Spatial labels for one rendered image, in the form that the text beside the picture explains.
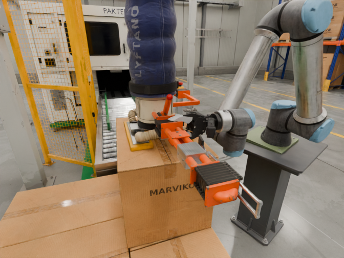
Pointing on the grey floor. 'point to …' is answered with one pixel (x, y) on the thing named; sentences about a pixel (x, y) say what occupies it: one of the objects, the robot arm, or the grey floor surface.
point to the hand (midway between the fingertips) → (171, 128)
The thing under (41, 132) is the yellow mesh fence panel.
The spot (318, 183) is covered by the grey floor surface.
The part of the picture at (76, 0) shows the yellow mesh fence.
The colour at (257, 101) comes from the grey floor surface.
